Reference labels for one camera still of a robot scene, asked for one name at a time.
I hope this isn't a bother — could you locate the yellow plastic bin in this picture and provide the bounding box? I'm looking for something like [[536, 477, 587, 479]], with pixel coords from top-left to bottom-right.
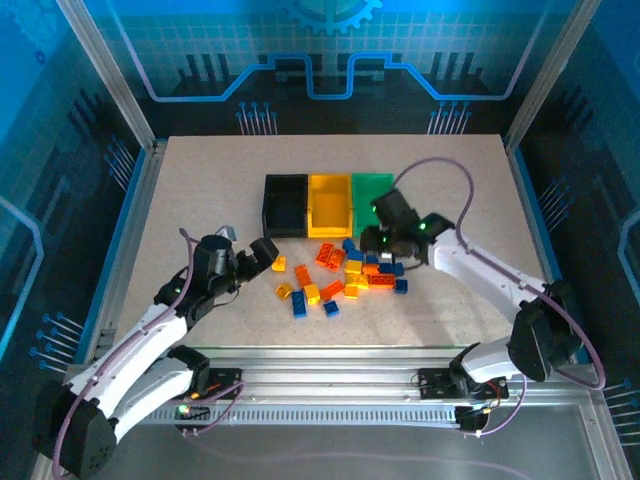
[[305, 172, 355, 239]]

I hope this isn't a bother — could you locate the small controller board with wires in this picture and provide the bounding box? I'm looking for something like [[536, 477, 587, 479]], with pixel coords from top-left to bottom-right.
[[455, 404, 494, 434]]

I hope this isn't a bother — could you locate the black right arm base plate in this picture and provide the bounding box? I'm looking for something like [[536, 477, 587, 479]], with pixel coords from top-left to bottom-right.
[[417, 368, 510, 401]]

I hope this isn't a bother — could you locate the small controller board green light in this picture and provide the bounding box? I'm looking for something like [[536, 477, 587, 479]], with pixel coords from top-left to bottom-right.
[[174, 403, 211, 424]]

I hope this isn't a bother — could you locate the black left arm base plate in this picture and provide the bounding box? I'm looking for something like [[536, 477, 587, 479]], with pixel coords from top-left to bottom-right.
[[207, 367, 245, 401]]

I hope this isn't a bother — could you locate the green plastic bin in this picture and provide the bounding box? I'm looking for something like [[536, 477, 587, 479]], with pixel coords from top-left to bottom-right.
[[350, 171, 396, 237]]

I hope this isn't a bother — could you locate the grey slotted cable duct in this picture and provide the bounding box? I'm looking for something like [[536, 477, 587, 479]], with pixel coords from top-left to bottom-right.
[[144, 403, 461, 427]]

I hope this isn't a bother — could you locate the aluminium extrusion rail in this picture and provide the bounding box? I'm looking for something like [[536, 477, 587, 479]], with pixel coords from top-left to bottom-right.
[[99, 345, 581, 404]]

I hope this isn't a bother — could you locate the black plastic bin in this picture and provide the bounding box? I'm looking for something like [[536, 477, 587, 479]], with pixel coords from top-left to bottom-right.
[[261, 173, 310, 239]]

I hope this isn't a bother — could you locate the aluminium table side rail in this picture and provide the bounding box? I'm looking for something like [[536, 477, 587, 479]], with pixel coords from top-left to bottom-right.
[[82, 139, 169, 364]]

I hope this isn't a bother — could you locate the aluminium frame post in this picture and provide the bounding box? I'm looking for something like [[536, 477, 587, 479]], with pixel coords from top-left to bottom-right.
[[55, 0, 159, 151], [503, 0, 605, 149]]

